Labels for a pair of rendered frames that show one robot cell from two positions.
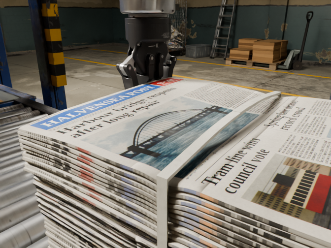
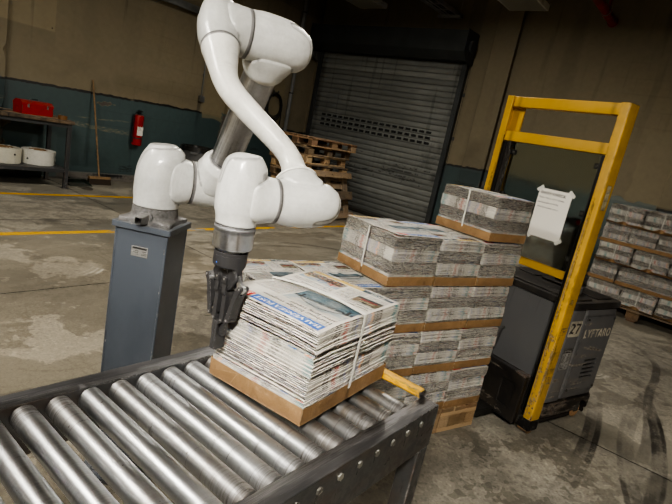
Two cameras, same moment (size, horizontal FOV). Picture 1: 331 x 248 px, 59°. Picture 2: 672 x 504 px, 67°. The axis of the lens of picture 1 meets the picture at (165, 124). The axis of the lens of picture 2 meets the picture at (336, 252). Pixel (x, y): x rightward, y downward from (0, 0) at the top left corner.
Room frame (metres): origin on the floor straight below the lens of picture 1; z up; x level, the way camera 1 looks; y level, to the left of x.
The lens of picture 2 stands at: (0.34, 1.13, 1.42)
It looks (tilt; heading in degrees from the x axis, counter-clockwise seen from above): 13 degrees down; 267
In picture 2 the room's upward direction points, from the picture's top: 12 degrees clockwise
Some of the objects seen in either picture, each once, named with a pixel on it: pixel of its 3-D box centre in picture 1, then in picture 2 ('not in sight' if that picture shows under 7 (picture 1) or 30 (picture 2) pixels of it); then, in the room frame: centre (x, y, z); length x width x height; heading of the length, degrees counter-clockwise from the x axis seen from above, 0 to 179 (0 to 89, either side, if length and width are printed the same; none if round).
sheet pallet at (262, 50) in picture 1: (257, 52); not in sight; (6.89, -2.14, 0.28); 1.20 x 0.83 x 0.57; 50
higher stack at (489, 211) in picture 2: not in sight; (458, 306); (-0.54, -1.52, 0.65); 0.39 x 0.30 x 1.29; 122
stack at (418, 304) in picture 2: not in sight; (343, 354); (0.07, -1.13, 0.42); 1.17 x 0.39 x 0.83; 32
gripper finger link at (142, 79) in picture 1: (144, 86); (227, 299); (0.50, 0.04, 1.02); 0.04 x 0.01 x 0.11; 50
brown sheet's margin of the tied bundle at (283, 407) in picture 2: not in sight; (275, 379); (0.36, 0.01, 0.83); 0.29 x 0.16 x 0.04; 145
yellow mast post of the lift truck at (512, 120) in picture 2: not in sight; (480, 237); (-0.73, -2.03, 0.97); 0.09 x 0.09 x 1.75; 32
